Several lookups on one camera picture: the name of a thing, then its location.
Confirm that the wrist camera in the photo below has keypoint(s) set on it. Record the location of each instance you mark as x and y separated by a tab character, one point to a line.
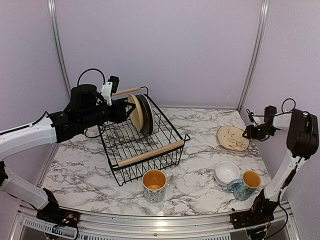
109	88
253	117

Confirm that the white bowl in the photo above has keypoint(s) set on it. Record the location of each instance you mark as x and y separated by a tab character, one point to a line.
225	172

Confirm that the right aluminium frame post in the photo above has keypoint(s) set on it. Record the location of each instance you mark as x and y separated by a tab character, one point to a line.
261	29

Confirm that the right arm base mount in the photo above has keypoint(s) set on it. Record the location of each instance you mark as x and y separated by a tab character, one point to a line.
248	218

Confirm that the plain cream yellow plate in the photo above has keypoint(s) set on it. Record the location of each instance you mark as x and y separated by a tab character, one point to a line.
136	116

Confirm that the black wire dish rack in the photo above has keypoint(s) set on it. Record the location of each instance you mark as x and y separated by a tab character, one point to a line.
130	154

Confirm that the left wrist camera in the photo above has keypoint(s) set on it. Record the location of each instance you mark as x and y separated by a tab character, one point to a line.
109	88

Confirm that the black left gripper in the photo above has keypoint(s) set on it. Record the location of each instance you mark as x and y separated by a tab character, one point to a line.
119	114

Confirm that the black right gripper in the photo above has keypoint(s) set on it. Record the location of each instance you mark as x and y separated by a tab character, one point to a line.
250	133

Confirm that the left aluminium frame post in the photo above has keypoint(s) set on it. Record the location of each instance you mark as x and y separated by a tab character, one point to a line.
58	46

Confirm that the blue mug yellow inside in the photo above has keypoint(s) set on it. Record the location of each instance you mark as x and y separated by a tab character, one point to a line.
244	187

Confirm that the cream gold rimmed plate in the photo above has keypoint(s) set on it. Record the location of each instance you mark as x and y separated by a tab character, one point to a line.
231	138

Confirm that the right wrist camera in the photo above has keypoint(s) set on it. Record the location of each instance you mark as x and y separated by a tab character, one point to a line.
253	117

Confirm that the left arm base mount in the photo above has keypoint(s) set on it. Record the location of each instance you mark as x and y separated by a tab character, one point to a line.
61	217

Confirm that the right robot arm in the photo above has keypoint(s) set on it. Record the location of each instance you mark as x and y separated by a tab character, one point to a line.
302	142

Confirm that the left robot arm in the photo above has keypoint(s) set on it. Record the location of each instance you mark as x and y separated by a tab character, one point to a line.
87	108

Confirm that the grey reindeer plate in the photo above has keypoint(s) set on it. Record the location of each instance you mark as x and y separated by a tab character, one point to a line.
147	120

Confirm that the front aluminium rail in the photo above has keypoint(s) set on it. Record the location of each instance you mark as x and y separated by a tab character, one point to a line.
103	226

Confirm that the aluminium frame post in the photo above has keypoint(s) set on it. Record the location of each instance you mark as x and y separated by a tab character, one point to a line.
261	29
58	46

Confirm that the patterned mug yellow inside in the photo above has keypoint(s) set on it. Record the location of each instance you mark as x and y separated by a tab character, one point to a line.
154	183

